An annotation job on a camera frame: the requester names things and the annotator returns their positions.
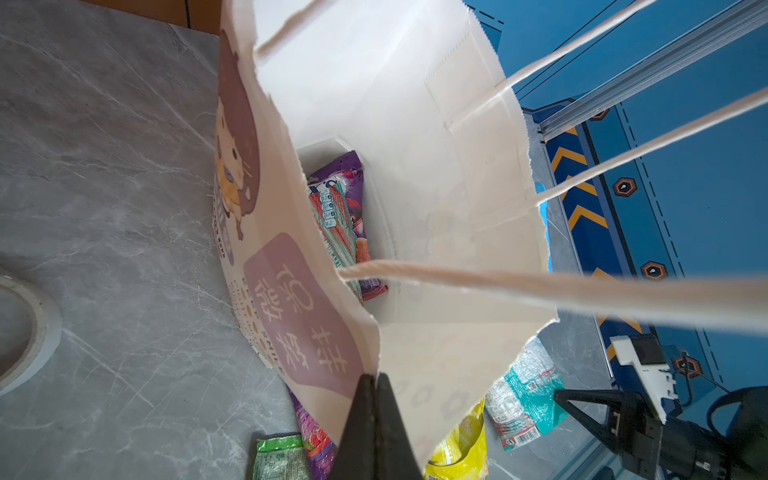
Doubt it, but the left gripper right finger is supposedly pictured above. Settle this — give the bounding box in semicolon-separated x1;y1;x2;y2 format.
375;373;423;480

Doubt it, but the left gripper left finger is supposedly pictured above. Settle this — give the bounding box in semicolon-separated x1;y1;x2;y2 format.
329;374;377;480

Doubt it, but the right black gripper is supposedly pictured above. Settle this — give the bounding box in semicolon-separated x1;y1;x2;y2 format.
553;388;745;480

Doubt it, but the teal white snack packet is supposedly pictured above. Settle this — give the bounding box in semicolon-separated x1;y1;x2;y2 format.
485;338;568;451

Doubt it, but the teal Fox's candy bag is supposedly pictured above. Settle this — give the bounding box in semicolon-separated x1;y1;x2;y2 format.
309;182;357;268

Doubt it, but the purple fox's candy bag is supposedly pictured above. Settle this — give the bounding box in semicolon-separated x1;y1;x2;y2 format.
308;151;371;264
289;391;338;480

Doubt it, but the white printed paper bag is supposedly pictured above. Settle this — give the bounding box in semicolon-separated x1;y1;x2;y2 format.
212;0;768;466

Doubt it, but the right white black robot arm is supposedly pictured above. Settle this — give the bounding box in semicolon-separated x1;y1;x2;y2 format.
554;387;767;479

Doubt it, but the yellow snack bag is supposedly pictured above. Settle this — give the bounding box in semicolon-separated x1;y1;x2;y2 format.
424;400;488;480

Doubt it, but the green white snack packet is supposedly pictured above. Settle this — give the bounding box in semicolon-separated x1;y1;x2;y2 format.
251;435;311;480

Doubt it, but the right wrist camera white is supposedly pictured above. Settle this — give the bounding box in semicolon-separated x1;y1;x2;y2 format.
610;334;678;425

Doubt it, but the right aluminium corner post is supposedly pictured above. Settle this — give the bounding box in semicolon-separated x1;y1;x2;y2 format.
539;0;767;141

